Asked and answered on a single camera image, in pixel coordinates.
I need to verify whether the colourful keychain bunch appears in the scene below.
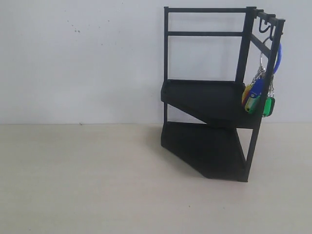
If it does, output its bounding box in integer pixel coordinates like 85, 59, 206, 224
241, 43, 282, 117

